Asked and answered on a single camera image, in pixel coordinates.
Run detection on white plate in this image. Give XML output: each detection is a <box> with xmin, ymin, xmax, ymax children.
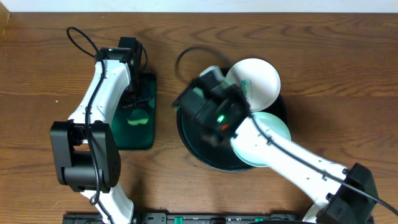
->
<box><xmin>226</xmin><ymin>58</ymin><xmax>281</xmax><ymax>111</ymax></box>

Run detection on mint plate front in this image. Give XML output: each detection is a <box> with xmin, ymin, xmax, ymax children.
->
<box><xmin>233</xmin><ymin>111</ymin><xmax>292</xmax><ymax>167</ymax></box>

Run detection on black rectangular water tray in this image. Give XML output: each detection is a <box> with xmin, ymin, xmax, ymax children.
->
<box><xmin>111</xmin><ymin>74</ymin><xmax>157</xmax><ymax>151</ymax></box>

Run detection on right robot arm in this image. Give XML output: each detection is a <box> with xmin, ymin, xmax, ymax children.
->
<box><xmin>173</xmin><ymin>74</ymin><xmax>379</xmax><ymax>223</ymax></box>

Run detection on green scrubbing sponge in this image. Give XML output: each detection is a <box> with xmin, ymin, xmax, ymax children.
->
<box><xmin>127</xmin><ymin>109</ymin><xmax>149</xmax><ymax>126</ymax></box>

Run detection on black round tray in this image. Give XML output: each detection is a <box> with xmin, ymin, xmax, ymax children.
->
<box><xmin>176</xmin><ymin>67</ymin><xmax>289</xmax><ymax>172</ymax></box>

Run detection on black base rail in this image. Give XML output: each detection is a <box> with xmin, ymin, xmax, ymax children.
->
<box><xmin>62</xmin><ymin>211</ymin><xmax>312</xmax><ymax>224</ymax></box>

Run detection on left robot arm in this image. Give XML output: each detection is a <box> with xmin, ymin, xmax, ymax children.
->
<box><xmin>50</xmin><ymin>37</ymin><xmax>157</xmax><ymax>223</ymax></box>

